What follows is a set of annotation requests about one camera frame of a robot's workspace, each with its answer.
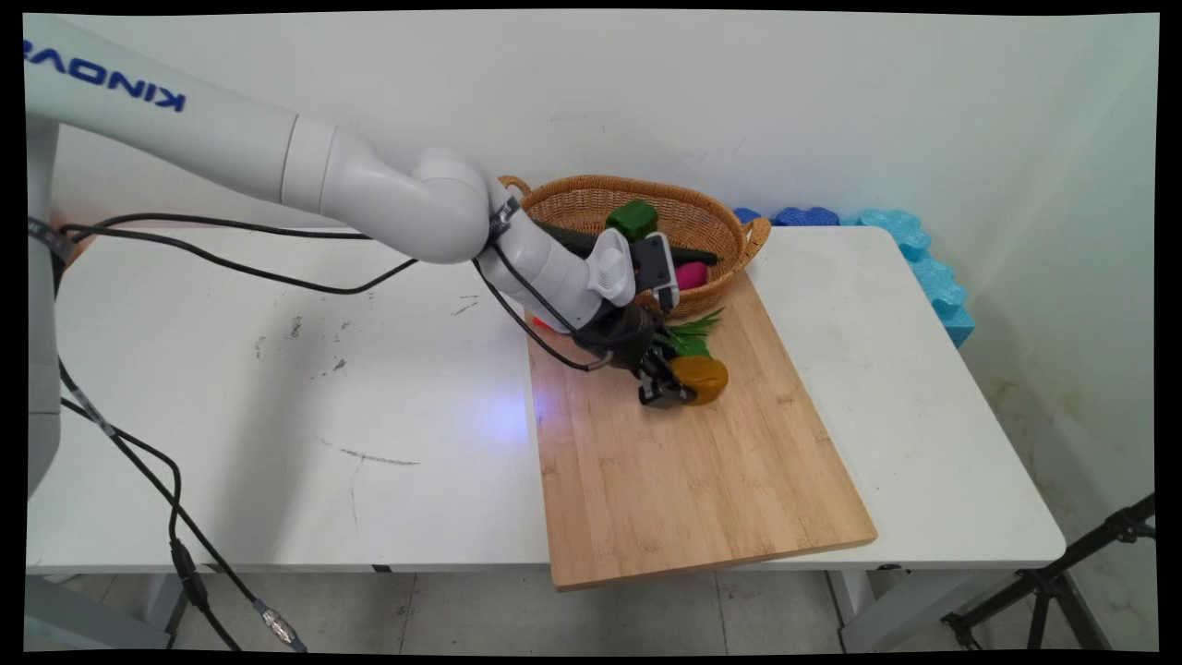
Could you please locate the white table leg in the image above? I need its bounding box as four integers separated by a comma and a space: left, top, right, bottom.
23, 574, 186, 653
825, 568, 1017, 653

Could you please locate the black cable with thick plug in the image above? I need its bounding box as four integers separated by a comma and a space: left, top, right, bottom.
57, 395, 243, 653

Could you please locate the black tripod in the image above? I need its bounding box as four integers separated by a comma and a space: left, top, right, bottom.
940, 494, 1157, 653

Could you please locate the light blue foam block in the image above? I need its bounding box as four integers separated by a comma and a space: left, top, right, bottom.
840, 209, 977, 349

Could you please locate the dark green toy cucumber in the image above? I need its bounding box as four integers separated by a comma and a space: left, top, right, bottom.
536, 220, 721, 267

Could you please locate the bamboo cutting board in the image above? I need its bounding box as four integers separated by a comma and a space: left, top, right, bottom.
525, 270, 878, 592

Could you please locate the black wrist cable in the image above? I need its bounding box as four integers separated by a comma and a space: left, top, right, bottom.
471, 199, 616, 373

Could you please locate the black cable with silver connector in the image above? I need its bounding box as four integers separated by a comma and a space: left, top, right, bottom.
55, 356, 308, 653

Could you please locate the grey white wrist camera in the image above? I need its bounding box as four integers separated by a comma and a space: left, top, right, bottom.
633, 231, 681, 311

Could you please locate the thin black cable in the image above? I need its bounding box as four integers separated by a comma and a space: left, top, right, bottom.
57, 224, 421, 296
65, 213, 372, 241

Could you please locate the toy pineapple with green leaves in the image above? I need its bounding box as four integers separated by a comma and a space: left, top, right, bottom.
663, 308, 730, 407

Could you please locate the green toy bell pepper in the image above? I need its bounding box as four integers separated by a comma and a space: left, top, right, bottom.
605, 199, 660, 243

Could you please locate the woven wicker basket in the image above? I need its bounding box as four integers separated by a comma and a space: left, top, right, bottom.
499, 174, 772, 320

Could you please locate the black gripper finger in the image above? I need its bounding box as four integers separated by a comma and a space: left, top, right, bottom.
637, 365, 682, 408
652, 337, 689, 384

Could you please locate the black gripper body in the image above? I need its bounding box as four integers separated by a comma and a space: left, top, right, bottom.
574, 301, 661, 373

